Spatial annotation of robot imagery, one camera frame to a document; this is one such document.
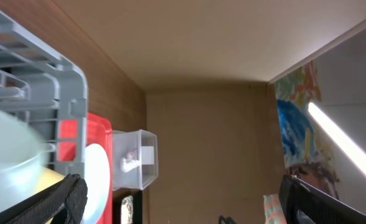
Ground red snack wrapper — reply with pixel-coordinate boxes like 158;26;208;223
124;149;139;161

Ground white napkin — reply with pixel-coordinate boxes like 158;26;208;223
120;157;141;173

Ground clear plastic bin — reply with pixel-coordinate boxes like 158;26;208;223
112;129;158;191

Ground grey dishwasher rack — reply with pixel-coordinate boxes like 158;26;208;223
0;10;88;176

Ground yellow plastic cup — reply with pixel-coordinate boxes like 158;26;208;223
34;168;65;194

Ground green bowl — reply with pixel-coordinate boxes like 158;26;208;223
0;110;48;212

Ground light blue plate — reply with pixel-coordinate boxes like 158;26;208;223
81;144;112;224

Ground black tray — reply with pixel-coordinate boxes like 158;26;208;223
112;189;144;224

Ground red plastic tray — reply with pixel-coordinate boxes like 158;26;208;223
57;112;114;224

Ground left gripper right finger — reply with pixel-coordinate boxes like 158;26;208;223
278;175;366;224

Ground rice food scraps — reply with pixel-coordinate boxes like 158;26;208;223
121;195;134;224

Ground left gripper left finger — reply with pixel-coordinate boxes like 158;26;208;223
0;174;88;224

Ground bright ceiling light strip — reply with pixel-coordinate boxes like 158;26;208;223
308;101;366;177

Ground colourful wall painting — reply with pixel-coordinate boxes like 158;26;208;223
274;61;340;199

